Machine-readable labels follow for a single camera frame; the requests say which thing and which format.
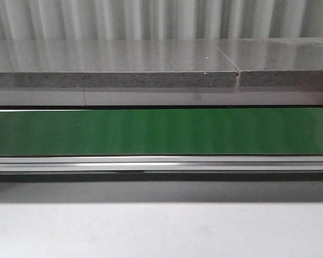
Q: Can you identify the green conveyor belt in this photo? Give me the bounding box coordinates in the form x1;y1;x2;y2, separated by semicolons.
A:
0;107;323;156

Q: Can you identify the grey stone countertop slab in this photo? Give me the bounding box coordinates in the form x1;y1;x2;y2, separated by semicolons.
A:
0;38;323;90

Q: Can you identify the white pleated curtain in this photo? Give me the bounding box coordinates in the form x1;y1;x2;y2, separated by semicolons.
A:
0;1;323;41

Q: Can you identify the aluminium conveyor frame rail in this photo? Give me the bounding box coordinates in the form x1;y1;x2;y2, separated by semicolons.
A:
0;155;323;182

